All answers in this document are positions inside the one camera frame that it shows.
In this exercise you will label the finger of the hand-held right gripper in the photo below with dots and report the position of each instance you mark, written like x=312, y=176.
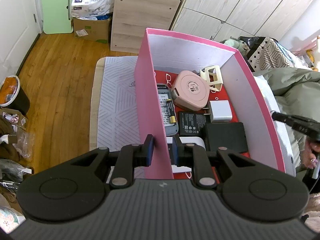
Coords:
x=300, y=126

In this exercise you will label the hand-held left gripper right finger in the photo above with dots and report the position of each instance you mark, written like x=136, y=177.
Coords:
x=175, y=152

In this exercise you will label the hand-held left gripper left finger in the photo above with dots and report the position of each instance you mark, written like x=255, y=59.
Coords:
x=150, y=151

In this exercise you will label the pink round tape measure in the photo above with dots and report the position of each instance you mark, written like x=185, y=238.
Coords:
x=191, y=90

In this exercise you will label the pink cardboard box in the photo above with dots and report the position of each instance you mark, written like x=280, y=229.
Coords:
x=147, y=80

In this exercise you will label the person's right hand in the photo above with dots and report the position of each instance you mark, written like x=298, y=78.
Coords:
x=312, y=155

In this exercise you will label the white mattress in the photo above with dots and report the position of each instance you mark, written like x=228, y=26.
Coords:
x=285, y=140

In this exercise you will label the white flat box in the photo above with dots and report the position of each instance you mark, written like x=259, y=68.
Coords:
x=192, y=140

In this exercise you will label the black labelled flat battery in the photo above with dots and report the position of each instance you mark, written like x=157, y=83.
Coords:
x=192, y=123

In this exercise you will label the olive green blanket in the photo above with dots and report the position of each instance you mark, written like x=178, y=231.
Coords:
x=292, y=90

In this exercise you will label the yellow black cylindrical battery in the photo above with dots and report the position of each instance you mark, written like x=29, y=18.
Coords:
x=171, y=111

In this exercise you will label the black rectangular case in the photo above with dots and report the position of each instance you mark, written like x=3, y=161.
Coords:
x=225, y=137

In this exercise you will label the grey electronic device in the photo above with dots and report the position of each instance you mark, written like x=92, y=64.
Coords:
x=163, y=97

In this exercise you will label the white striped mat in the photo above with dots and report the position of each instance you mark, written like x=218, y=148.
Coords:
x=117, y=105

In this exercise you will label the white charger plug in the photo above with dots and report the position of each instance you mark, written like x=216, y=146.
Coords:
x=221, y=111

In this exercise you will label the black white patterned bag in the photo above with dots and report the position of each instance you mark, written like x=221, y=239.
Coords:
x=272, y=55

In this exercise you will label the cream phone stand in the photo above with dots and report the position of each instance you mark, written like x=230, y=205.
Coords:
x=212, y=76

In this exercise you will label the green crumpled cloth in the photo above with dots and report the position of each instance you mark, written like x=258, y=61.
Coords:
x=235, y=45

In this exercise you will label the clear plastic bag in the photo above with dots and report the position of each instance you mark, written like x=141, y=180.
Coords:
x=23, y=142

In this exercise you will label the light wooden wardrobe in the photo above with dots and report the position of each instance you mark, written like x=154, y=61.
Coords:
x=250, y=2

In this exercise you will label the wooden shelf cabinet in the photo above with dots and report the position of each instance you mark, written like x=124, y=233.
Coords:
x=140, y=17

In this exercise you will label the brown cardboard box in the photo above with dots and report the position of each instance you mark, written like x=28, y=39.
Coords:
x=91, y=28

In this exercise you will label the trash bin with orange bag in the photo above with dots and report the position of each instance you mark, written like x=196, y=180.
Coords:
x=11, y=92

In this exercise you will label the printed blanket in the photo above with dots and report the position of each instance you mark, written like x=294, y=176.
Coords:
x=7, y=217

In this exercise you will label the tissue paper pack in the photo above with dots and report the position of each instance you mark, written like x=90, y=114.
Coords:
x=91, y=2

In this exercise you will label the green folding board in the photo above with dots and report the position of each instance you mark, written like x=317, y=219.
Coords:
x=55, y=7

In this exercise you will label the white door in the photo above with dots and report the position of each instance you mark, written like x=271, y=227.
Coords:
x=15, y=17

